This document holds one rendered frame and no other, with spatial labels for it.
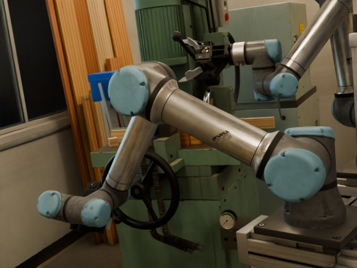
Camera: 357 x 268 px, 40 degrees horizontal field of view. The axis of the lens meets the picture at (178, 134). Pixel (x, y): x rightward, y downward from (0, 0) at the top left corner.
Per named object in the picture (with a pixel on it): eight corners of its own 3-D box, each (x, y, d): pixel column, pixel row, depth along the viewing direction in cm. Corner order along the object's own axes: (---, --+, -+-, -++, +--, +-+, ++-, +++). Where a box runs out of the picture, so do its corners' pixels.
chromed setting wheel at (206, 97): (203, 121, 198) (200, 90, 196) (213, 116, 210) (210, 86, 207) (211, 120, 197) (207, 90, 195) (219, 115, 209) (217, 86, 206)
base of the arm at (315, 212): (356, 210, 124) (354, 173, 123) (331, 233, 113) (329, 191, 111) (300, 203, 134) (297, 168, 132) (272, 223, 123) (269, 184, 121)
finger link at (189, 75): (172, 76, 167) (194, 59, 165) (179, 82, 172) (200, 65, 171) (177, 83, 166) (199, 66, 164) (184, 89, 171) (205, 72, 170)
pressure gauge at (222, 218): (219, 234, 173) (217, 211, 172) (222, 229, 177) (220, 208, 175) (237, 234, 171) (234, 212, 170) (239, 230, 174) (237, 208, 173)
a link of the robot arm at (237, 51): (249, 47, 167) (248, 69, 165) (236, 48, 168) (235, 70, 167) (243, 38, 160) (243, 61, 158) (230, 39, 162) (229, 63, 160)
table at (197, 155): (78, 174, 186) (75, 159, 185) (116, 153, 214) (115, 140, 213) (234, 173, 163) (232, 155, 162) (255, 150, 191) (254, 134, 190)
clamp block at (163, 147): (131, 166, 177) (127, 141, 175) (147, 156, 189) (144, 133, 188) (169, 165, 171) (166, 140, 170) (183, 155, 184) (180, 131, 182)
